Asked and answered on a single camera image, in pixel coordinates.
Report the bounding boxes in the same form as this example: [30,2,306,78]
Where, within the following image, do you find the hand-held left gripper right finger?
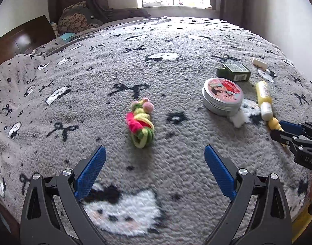
[204,144,292,245]

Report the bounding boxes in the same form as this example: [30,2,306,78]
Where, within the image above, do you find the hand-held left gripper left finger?
[20,145,107,245]

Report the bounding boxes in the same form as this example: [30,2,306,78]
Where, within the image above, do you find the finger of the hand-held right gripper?
[270,129,299,148]
[280,121,306,136]

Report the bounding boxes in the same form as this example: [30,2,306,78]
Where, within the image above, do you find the gold ribbed tube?
[268,117,289,148]

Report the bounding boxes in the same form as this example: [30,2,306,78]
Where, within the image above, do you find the colourful hair tie bundle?
[125,97,155,149]

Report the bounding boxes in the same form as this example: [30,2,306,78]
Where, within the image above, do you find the yellow plastic bottle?
[255,81,273,121]

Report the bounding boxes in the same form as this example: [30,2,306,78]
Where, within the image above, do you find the grey cat print blanket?
[0,17,312,245]

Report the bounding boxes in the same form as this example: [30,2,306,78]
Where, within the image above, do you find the small white eraser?
[252,58,268,70]

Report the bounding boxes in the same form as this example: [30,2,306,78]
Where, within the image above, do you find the round silver tin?
[202,77,244,116]

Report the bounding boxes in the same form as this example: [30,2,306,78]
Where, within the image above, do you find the yellow fluffy cloth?
[291,209,312,244]

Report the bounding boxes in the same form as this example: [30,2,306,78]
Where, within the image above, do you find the dark green box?
[217,63,251,81]

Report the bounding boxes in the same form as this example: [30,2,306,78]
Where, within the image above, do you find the zebra striped sheet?
[169,17,238,28]

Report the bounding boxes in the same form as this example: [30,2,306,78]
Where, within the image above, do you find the teal cloth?
[59,32,76,41]

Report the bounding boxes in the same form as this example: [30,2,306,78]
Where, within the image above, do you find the wooden headboard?
[0,15,56,69]

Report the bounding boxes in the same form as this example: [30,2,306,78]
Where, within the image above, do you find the patterned dark cushion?
[58,1,103,33]

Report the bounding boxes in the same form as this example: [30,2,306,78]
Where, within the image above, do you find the brown throw blanket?
[102,7,151,22]

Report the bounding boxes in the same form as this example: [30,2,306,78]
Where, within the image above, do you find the row of small figurines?
[143,0,205,7]

